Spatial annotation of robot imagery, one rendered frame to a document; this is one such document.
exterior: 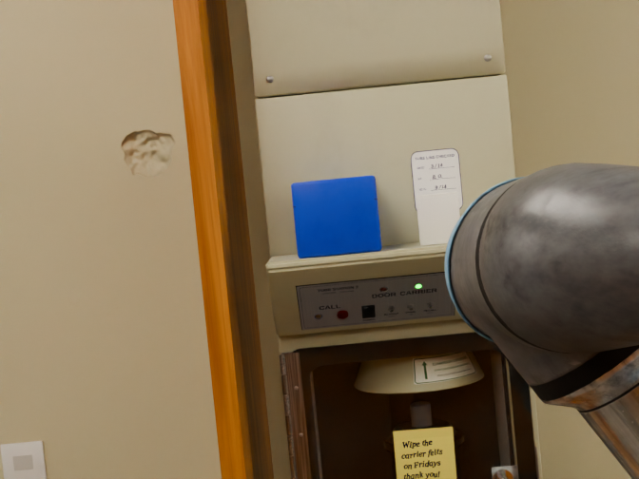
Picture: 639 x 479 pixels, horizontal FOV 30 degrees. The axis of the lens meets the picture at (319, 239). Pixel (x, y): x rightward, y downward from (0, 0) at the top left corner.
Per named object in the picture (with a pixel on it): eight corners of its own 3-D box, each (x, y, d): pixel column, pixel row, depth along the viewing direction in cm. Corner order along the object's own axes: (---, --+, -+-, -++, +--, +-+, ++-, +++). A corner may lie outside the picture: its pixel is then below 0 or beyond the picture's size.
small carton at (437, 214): (420, 242, 148) (416, 195, 148) (461, 239, 148) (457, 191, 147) (419, 245, 143) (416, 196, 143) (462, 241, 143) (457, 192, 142)
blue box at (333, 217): (300, 253, 151) (293, 182, 150) (378, 245, 151) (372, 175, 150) (298, 258, 141) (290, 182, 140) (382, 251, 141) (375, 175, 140)
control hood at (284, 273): (276, 334, 152) (268, 257, 152) (529, 310, 152) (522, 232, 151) (271, 347, 141) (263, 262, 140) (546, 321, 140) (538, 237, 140)
